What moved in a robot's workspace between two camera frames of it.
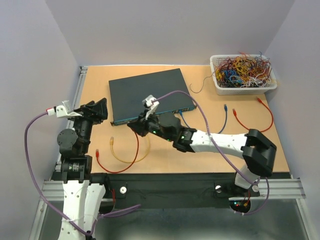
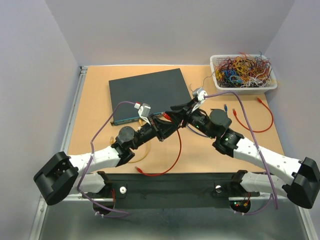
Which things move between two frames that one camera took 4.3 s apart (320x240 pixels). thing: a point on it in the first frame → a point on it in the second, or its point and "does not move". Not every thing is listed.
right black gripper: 141,127 → 184,113
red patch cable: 260,101 does not move
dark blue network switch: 126,95 does not move
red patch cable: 97,153 → 168,116
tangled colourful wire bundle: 242,70 does not move
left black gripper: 99,108 → 164,129
